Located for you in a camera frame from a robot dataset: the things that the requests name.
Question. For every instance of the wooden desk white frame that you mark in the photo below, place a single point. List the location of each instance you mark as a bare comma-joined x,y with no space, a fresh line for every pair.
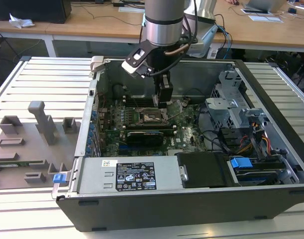
104,25
17,31

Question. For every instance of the silver CPU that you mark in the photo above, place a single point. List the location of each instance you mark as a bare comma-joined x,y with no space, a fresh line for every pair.
155,101

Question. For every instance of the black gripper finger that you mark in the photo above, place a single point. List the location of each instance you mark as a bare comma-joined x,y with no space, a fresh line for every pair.
166,92

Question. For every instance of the black box on desk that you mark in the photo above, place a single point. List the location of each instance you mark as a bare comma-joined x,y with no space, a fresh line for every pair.
30,10

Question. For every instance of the green motherboard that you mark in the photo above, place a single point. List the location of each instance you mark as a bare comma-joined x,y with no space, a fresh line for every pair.
184,134

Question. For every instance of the black and grey PC case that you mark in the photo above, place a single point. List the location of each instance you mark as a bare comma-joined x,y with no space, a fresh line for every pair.
166,211

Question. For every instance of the black plastic drive cover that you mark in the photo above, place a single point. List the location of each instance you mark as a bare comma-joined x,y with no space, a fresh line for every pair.
204,169

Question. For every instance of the thin metal locking lever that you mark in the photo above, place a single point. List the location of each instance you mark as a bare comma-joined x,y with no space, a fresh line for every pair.
136,104

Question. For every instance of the CPU socket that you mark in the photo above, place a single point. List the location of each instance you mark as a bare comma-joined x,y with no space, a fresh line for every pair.
151,119

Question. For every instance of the hard disk in blue carrier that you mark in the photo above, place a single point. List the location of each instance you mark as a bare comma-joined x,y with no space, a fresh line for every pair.
241,163

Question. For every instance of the black RAM slot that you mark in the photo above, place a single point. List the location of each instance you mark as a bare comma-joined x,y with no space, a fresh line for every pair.
146,102
149,129
169,134
146,97
146,105
169,131
149,126

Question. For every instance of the grey power supply unit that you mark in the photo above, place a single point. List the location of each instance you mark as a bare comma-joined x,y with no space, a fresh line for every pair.
97,174

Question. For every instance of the silver metal drive cage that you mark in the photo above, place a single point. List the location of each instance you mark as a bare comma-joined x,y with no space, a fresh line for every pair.
221,109

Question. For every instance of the grey parts rack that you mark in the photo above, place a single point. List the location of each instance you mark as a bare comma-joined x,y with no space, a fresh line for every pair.
30,149

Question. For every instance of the green RAM stick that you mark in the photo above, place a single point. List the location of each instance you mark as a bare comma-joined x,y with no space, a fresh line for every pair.
22,163

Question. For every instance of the grey laptop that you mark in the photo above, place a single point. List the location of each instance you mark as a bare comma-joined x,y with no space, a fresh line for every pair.
263,5

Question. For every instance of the crumpled white paper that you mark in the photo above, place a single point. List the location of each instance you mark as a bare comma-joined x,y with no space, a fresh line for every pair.
20,22

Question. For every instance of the black graphics card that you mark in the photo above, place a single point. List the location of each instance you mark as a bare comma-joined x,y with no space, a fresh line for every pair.
145,139

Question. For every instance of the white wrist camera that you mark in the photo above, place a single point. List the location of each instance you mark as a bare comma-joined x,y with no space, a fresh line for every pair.
135,58

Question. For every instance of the blue plastic latch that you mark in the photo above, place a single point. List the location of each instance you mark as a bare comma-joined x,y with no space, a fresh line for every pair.
60,178

